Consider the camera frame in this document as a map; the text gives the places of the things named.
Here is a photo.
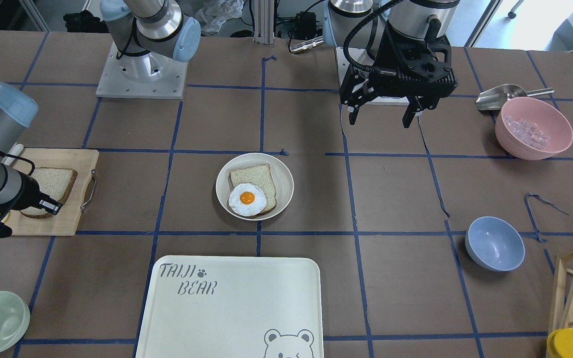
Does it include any blue bowl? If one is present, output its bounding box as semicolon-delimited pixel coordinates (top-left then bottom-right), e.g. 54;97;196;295
465;217;525;272

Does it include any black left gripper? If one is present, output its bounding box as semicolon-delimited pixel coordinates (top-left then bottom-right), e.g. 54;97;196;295
340;22;459;129

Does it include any metal scoop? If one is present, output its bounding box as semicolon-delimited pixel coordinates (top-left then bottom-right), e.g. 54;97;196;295
475;84;555;111

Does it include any bread slice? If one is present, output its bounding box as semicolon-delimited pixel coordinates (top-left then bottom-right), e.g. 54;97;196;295
30;168;78;204
229;165;277;215

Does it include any yellow cup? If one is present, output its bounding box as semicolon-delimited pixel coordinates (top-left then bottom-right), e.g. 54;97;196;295
546;328;573;358

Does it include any fake fried egg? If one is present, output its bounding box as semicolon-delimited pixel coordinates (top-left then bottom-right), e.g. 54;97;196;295
227;183;268;217

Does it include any cream round plate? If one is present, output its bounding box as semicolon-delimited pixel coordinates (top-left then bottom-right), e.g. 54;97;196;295
214;153;295;221

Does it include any pink bowl with ice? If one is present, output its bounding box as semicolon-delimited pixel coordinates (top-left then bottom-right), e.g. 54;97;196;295
495;97;573;160

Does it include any cream bear tray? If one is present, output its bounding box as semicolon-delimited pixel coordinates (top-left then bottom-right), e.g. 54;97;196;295
135;255;324;358

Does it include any wooden cutting board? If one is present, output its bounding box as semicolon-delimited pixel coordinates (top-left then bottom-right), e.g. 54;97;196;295
0;149;98;236

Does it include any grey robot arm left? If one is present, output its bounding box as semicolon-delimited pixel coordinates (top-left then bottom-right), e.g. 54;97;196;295
323;0;459;128

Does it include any white plastic knife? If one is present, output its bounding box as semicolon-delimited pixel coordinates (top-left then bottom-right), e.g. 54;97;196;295
2;143;24;166

